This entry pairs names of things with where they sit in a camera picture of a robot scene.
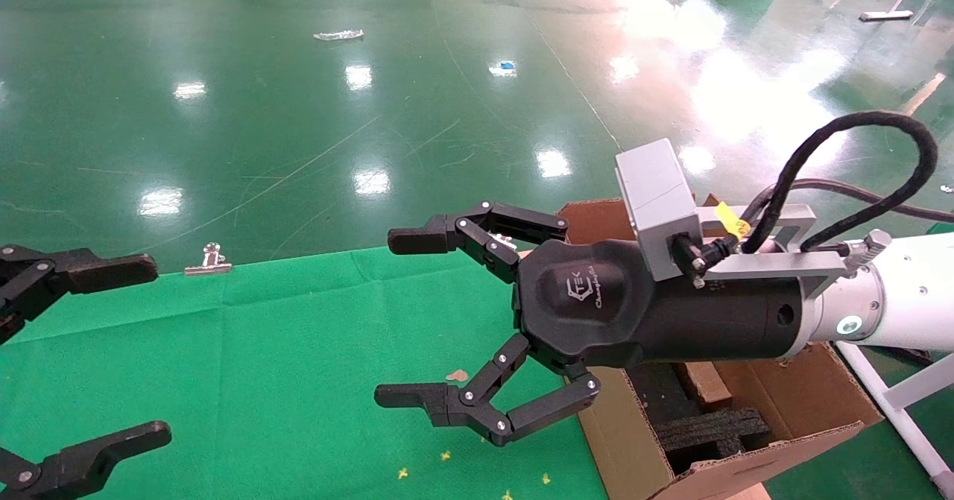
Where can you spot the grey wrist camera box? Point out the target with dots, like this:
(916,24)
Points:
(656,194)

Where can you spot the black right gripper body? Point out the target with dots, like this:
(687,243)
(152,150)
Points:
(596,314)

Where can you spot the large open cardboard carton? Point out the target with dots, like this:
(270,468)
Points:
(805,396)

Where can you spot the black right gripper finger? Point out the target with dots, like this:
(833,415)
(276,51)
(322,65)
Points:
(477,228)
(477,407)

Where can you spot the green table cloth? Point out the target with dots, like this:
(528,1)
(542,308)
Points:
(261,366)

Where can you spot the white tubular table frame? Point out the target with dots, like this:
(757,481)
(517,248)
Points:
(920,390)

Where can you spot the brick pattern block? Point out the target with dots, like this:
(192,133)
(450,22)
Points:
(708,384)

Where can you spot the small brown cardboard scrap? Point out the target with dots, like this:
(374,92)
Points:
(457,375)

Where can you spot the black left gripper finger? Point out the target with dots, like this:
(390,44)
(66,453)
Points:
(112,271)
(86,466)

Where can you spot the silver binder clip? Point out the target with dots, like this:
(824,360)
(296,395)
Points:
(209,264)

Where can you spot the silver camera mount bracket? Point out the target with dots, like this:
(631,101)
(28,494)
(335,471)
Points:
(782,263)

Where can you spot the black foam cross block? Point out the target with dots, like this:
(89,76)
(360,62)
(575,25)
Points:
(715,433)

